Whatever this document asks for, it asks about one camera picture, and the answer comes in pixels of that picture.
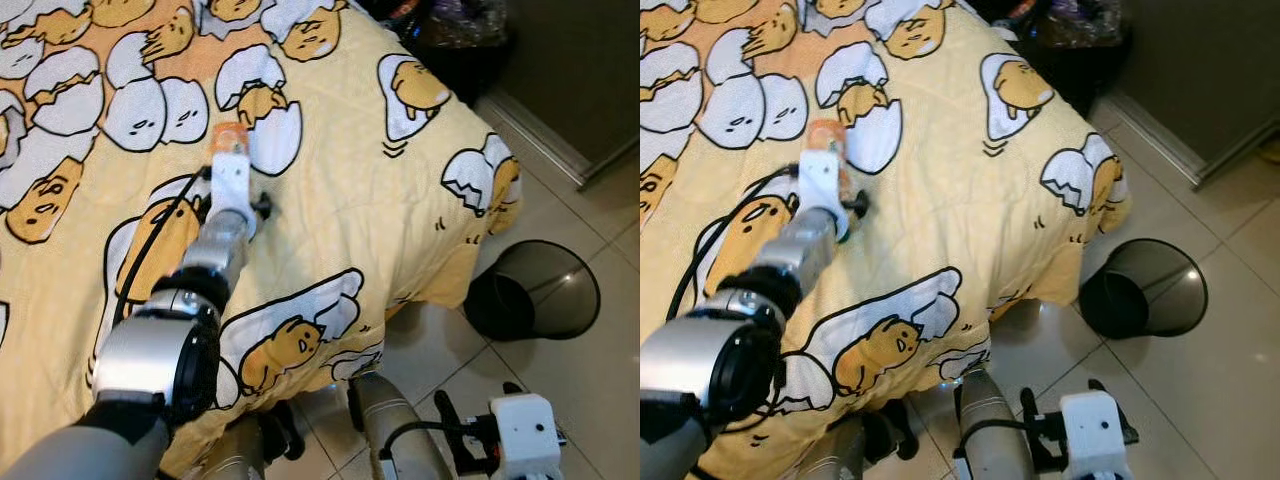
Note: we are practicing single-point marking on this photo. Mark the clear bottle orange label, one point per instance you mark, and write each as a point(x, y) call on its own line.
point(828, 133)
point(230, 135)

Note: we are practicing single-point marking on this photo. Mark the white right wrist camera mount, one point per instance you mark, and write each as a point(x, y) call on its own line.
point(1095, 435)
point(525, 435)

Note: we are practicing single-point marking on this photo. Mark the grey robot leg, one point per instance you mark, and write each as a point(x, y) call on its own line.
point(840, 455)
point(380, 400)
point(240, 455)
point(985, 405)

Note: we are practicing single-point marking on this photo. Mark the black round trash bin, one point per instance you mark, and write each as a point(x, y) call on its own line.
point(1160, 290)
point(560, 290)

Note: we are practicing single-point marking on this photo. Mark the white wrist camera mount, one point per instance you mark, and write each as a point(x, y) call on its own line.
point(822, 180)
point(230, 180)
point(525, 435)
point(1095, 435)

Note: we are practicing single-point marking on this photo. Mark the grey left robot leg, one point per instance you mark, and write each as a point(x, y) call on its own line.
point(240, 455)
point(840, 455)

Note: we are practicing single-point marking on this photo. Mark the yellow cartoon blanket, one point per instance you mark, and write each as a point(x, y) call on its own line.
point(950, 180)
point(350, 180)

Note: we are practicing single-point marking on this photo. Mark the grey right robot leg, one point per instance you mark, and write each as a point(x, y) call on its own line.
point(380, 400)
point(985, 405)

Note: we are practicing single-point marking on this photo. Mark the dark wardrobe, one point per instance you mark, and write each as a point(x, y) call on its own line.
point(1190, 70)
point(570, 70)

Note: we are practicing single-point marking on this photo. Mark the black plastic bag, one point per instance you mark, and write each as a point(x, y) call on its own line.
point(1070, 30)
point(450, 30)

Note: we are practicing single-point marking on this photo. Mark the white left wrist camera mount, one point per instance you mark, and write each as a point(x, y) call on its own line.
point(822, 180)
point(230, 180)

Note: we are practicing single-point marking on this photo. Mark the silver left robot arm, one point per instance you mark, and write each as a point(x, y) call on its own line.
point(150, 350)
point(700, 360)

